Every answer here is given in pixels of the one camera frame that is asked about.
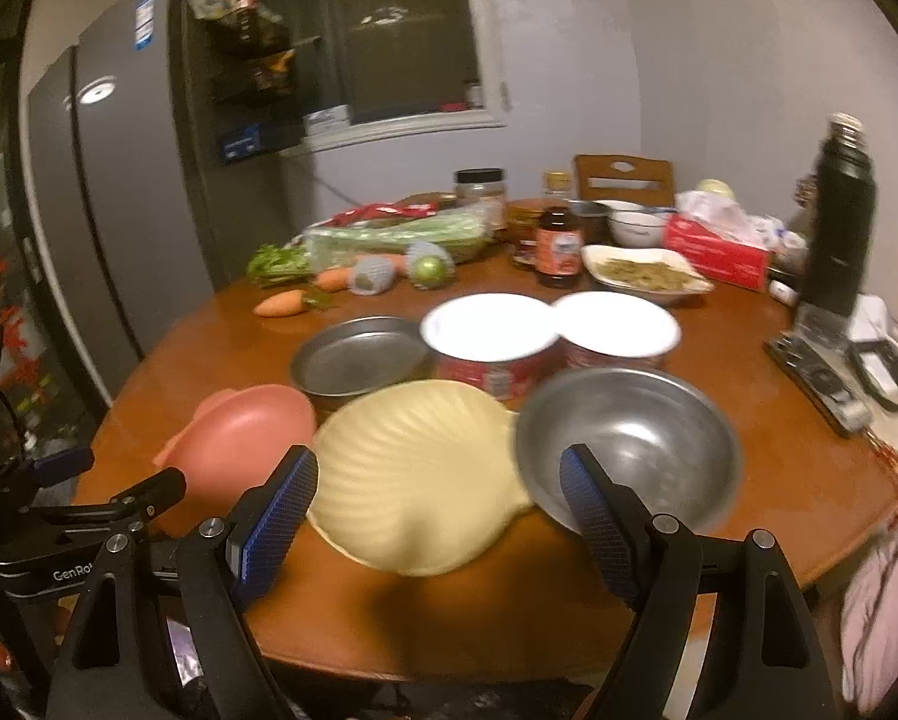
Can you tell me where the carrot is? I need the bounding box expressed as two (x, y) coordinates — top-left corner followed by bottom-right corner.
(356, 252), (408, 277)
(254, 288), (332, 319)
(312, 266), (353, 293)

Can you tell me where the black-lid glass jar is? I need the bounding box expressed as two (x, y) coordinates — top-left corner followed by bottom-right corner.
(453, 167), (507, 232)

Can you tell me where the grey refrigerator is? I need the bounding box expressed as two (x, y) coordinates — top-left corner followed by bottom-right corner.
(25, 0), (293, 403)

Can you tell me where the red instant noodle bowl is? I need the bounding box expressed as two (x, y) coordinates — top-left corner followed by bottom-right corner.
(419, 293), (559, 401)

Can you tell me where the dark sauce bottle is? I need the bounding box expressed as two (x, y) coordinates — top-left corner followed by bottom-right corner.
(535, 171), (584, 289)

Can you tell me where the netted green fruit left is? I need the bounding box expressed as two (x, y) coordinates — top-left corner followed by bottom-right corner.
(348, 255), (398, 296)

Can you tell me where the white dish of greens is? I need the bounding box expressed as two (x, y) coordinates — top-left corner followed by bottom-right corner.
(581, 244), (714, 305)

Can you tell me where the black thermos flask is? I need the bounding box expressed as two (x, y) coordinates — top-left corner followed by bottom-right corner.
(797, 112), (876, 319)

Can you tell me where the red snack bag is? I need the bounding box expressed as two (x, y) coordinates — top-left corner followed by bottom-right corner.
(325, 202), (439, 227)

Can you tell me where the netted green fruit right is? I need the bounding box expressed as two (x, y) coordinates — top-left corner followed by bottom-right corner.
(407, 241), (455, 289)

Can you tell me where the wooden chair back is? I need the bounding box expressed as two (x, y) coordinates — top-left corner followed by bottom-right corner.
(572, 154), (675, 206)

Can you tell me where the chili sauce jar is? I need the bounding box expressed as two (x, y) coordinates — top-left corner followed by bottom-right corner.
(506, 199), (548, 270)

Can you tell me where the bagged celery bunch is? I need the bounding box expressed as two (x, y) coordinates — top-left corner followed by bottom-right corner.
(247, 206), (492, 286)

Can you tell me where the black remote device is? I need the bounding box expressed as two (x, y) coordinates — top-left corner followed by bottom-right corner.
(762, 333), (872, 437)

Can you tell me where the steel pan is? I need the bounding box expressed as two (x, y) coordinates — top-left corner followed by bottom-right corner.
(289, 316), (433, 415)

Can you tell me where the window with white frame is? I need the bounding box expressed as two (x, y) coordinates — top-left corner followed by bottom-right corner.
(200, 0), (507, 160)

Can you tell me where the blue box on shelf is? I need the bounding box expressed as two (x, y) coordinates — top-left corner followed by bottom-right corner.
(220, 124), (263, 164)

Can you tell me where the front carrot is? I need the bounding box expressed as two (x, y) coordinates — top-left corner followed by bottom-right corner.
(254, 288), (332, 319)

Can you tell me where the white ceramic bowl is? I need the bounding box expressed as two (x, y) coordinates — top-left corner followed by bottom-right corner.
(609, 210), (668, 249)

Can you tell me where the pink oval plate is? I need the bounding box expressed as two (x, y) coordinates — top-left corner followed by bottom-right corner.
(152, 383), (317, 536)

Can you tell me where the yellow shell-shaped plate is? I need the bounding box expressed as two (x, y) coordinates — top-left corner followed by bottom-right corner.
(307, 380), (531, 577)

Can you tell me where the large steel bowl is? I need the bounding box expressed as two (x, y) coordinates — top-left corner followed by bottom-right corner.
(513, 367), (743, 533)

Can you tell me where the netted green fruit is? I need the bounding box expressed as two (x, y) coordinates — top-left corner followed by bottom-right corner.
(407, 241), (455, 289)
(348, 255), (398, 296)

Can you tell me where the red tissue box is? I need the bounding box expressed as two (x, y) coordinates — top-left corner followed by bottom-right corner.
(663, 215), (771, 291)

